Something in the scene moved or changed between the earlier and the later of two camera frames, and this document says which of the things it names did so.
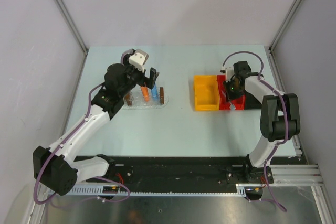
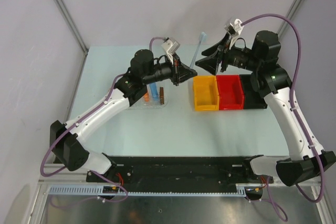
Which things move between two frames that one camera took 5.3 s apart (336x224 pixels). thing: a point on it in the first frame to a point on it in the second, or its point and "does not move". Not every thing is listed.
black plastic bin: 251,102 does not move
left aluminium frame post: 65,10 does not move
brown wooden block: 161,96 does not move
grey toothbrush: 232,106 to 202,38
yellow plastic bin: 206,93 does not move
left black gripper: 145,81 to 183,74
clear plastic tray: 134,100 does not move
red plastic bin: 238,103 does not move
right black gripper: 229,95 to 223,54
